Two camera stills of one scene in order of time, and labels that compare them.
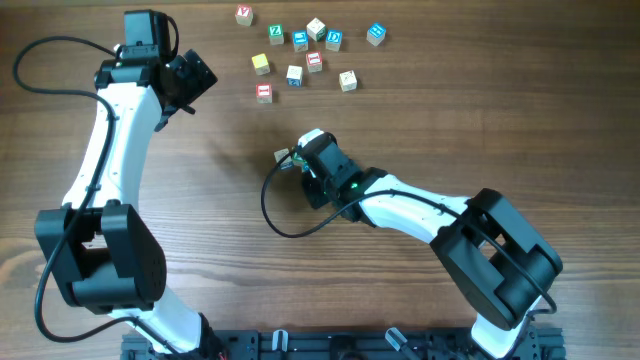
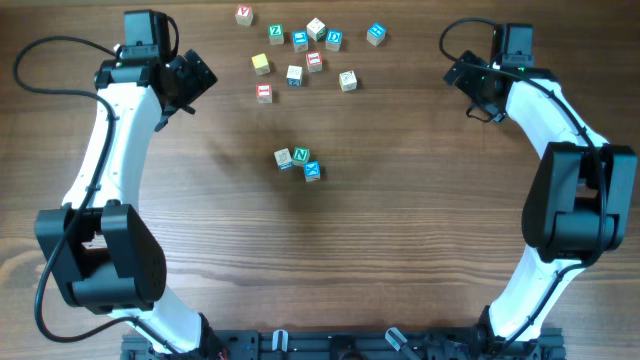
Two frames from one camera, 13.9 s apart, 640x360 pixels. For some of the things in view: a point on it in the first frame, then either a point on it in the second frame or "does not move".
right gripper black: x=309 y=183 → x=464 y=83
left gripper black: x=198 y=77 does not move
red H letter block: x=264 y=93 does not move
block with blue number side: x=294 y=75 does not move
